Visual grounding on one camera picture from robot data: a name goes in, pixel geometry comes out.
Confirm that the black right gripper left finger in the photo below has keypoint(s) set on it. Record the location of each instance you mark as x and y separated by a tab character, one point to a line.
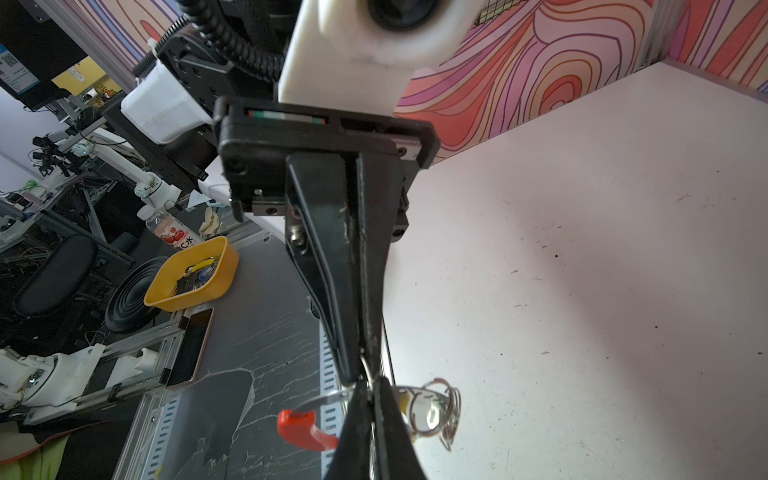
351	458

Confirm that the yellow parts tray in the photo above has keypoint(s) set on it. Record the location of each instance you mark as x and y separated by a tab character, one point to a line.
194	276

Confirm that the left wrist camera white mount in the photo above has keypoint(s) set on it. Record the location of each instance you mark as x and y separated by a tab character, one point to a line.
355	56

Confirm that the plastic drink bottle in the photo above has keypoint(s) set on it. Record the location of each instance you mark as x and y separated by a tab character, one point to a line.
168	228

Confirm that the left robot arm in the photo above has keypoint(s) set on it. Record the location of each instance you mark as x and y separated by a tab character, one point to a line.
201	58

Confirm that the yellow plastic key tag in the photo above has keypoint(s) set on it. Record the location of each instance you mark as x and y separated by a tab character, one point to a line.
408	403

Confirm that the metal keyring disc red grip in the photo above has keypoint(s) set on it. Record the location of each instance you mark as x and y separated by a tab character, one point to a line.
432	410

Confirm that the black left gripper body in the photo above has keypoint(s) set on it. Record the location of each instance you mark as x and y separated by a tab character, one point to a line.
256	138

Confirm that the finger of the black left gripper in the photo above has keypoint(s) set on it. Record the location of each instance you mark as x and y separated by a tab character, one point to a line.
379	187
320	245

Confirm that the black wire basket left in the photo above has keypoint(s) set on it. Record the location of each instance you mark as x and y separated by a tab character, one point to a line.
491	9

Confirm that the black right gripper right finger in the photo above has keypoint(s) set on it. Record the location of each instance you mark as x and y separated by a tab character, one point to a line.
395	457

